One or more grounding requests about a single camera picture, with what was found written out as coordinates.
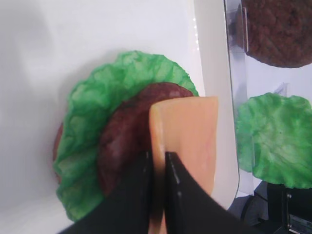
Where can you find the white rectangular tray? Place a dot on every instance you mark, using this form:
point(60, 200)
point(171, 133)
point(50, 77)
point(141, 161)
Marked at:
point(47, 46)

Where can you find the green lettuce leaf on burger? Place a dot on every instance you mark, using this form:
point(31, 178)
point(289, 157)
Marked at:
point(91, 103)

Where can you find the orange cheese slice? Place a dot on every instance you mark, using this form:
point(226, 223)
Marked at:
point(188, 127)

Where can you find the green lettuce leaf in holder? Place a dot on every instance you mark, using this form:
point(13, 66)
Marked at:
point(274, 139)

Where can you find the brown meat patty on burger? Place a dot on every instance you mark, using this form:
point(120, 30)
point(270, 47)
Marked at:
point(127, 134)

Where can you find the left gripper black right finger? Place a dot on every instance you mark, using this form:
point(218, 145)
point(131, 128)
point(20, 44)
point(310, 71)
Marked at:
point(190, 210)

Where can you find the clear acrylic holder right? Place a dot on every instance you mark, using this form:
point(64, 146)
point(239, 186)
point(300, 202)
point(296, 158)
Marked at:
point(239, 78)

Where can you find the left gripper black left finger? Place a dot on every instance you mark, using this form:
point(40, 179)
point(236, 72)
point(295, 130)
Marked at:
point(127, 208)

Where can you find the brown meat patty in holder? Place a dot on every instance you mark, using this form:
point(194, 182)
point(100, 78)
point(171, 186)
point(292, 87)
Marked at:
point(276, 32)

